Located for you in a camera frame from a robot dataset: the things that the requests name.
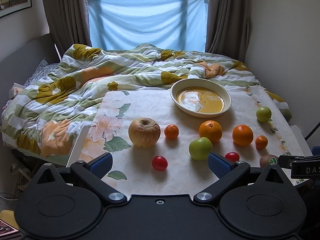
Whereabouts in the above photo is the light blue window sheet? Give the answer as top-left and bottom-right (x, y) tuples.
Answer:
(88, 0), (208, 52)

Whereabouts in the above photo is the brown curtain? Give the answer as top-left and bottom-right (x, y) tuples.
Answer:
(205, 0), (251, 62)
(43, 0), (92, 55)

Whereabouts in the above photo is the white chair back right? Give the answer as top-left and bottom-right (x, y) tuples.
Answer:
(291, 125), (312, 157)

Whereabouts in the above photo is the white chair back left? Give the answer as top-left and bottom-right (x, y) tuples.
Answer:
(66, 126), (90, 168)

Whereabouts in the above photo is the left brown curtain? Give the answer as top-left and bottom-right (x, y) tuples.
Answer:
(43, 0), (92, 55)

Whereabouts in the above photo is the white chair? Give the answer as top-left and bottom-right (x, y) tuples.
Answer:
(66, 126), (90, 168)
(291, 125), (312, 157)

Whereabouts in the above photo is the patterned grey pillow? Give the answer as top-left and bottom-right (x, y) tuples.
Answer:
(24, 59), (59, 87)

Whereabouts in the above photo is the floral white tablecloth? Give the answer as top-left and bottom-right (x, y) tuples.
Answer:
(80, 86), (303, 196)

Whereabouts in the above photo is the brown kiwi with sticker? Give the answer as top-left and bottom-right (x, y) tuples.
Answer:
(259, 154), (278, 168)

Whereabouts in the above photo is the red cherry tomato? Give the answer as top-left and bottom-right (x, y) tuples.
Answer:
(225, 152), (240, 162)
(151, 156), (168, 171)

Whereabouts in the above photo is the right brown curtain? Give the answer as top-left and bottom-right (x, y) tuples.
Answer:
(205, 0), (251, 62)

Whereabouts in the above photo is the grey bed headboard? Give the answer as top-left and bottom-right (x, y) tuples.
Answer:
(1, 34), (60, 101)

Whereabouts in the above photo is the large wrinkled yellow apple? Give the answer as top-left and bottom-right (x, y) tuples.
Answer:
(128, 118), (161, 148)

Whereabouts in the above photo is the cream bowl with yellow cartoon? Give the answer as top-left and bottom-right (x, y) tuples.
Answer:
(170, 79), (232, 118)

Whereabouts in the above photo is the small white box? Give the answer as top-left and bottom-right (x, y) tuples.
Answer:
(9, 83), (25, 99)

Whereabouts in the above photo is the green apple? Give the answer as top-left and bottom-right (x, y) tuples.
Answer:
(256, 106), (272, 124)
(189, 137), (213, 161)

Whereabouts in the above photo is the floral striped quilt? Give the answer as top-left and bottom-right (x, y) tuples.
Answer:
(0, 43), (293, 158)

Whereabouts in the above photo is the large orange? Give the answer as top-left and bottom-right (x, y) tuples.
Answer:
(232, 125), (254, 147)
(199, 120), (222, 144)

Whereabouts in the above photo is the small mandarin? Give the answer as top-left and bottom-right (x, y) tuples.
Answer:
(255, 135), (268, 150)
(164, 124), (179, 140)

